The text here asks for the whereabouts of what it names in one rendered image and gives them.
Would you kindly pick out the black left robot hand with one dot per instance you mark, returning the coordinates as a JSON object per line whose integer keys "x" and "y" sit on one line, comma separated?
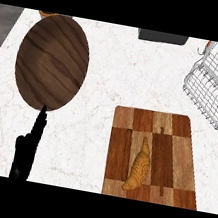
{"x": 28, "y": 147}

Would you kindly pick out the round dark wooden board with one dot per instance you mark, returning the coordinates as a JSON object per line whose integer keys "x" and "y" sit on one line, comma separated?
{"x": 51, "y": 62}

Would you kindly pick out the orange-brown eggplant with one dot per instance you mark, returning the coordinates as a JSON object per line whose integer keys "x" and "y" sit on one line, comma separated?
{"x": 139, "y": 169}

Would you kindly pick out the checkered wooden cutting board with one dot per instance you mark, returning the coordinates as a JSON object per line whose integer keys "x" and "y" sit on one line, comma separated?
{"x": 171, "y": 152}

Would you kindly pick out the orange wooden object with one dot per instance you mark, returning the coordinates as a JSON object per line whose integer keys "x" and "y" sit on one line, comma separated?
{"x": 48, "y": 14}

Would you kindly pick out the dark grey appliance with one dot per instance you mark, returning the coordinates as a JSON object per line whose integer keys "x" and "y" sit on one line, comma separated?
{"x": 162, "y": 37}

